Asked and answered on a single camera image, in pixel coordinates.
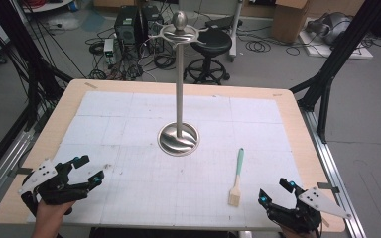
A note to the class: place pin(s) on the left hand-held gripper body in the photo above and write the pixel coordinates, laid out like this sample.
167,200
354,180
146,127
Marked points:
43,173

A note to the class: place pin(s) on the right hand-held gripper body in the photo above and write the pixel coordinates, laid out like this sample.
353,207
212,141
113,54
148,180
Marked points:
317,201

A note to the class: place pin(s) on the metal utensil stand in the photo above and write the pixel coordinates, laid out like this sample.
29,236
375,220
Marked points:
179,99

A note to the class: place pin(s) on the person's right hand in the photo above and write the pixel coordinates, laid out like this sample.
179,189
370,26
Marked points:
296,235

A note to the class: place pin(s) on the person's left hand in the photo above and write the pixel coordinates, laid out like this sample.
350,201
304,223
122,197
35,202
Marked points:
48,219

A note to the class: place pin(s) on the black tape strip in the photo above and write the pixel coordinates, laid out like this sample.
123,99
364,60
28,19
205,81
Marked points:
327,187
23,171

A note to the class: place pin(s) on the tan tape strip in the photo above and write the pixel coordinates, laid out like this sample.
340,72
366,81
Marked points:
91,85
277,95
325,223

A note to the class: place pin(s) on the white grid mat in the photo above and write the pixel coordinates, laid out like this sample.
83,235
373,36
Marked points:
145,185

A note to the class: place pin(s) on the person's dark clothing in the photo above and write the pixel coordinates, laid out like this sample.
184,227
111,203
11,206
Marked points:
162,233

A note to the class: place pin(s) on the small white green box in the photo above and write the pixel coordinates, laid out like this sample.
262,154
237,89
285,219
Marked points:
108,49

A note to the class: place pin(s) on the black computer tower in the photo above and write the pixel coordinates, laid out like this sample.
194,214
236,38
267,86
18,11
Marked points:
127,26
150,20

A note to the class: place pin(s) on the white flat board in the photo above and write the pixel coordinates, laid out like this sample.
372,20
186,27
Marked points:
350,53

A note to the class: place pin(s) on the white round table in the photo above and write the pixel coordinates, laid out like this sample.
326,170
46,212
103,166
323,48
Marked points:
46,5

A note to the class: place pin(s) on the white stand pole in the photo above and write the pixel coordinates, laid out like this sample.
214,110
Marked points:
236,33

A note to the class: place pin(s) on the grey rounded device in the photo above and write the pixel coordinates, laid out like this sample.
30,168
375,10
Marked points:
330,26

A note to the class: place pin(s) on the black round stool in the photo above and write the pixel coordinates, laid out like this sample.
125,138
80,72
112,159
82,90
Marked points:
211,41

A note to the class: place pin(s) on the cardboard box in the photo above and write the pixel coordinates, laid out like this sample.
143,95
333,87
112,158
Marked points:
289,20

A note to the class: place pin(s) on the black flat device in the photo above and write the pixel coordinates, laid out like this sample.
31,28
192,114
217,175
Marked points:
221,22

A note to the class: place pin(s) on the aluminium rail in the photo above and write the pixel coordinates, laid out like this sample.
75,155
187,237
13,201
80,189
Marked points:
330,165
3,168

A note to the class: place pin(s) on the black metal frame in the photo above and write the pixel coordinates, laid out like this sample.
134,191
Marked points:
337,59
29,66

